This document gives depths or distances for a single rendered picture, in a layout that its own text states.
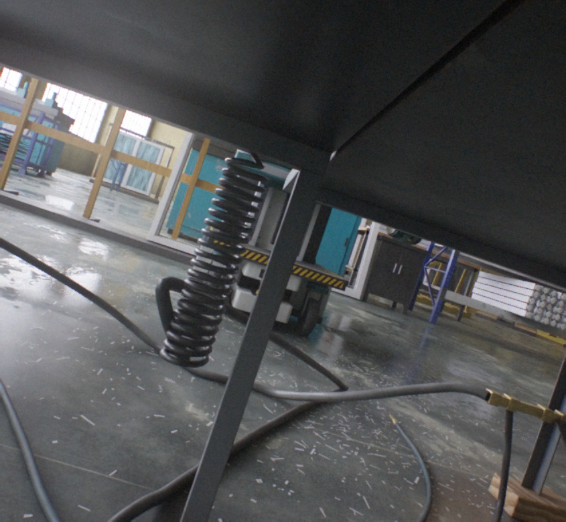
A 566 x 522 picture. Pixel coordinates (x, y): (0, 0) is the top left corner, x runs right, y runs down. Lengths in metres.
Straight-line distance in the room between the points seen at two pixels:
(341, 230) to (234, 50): 4.65
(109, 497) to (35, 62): 0.60
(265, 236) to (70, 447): 1.62
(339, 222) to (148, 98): 4.44
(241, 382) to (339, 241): 4.41
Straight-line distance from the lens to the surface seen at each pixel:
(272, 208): 2.28
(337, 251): 4.97
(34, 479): 0.76
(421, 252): 4.98
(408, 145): 0.44
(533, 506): 1.27
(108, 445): 0.88
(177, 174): 3.41
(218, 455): 0.64
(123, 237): 3.23
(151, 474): 0.84
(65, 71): 0.64
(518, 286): 5.52
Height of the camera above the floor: 0.44
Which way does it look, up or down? level
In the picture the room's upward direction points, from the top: 19 degrees clockwise
